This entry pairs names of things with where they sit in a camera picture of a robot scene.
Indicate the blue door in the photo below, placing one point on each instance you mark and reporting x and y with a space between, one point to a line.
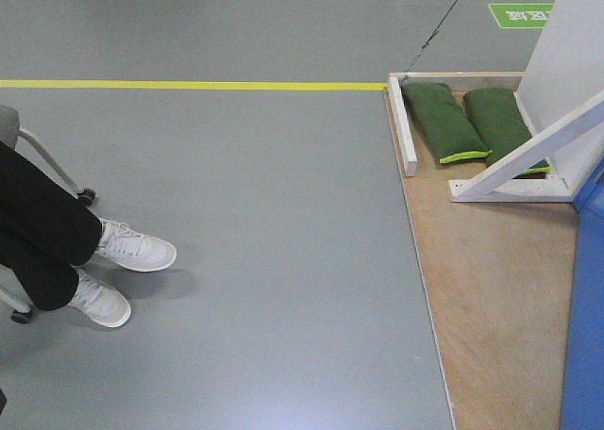
582 396

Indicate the green sandbag left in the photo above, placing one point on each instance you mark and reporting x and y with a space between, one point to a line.
450 135

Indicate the green sandbag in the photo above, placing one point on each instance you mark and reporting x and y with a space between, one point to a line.
450 135
495 115

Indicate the white sneaker upper foot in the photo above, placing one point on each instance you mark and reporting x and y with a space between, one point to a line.
134 250

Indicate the white sneaker foot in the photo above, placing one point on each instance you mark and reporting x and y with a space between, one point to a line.
134 250
100 302

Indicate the wooden platform base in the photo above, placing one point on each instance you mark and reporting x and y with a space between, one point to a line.
497 276

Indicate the green sandbag middle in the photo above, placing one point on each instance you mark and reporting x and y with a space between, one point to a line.
495 115

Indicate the white sneaker lower foot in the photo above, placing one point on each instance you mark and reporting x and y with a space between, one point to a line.
100 302

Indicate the seated person black trousers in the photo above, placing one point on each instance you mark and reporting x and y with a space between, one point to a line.
45 232

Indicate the green floor sign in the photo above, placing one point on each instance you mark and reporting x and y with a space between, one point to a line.
521 15

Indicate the grey office chair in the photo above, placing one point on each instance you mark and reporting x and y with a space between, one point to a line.
11 131

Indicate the white far door frame brace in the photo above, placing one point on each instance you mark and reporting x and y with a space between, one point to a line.
561 92

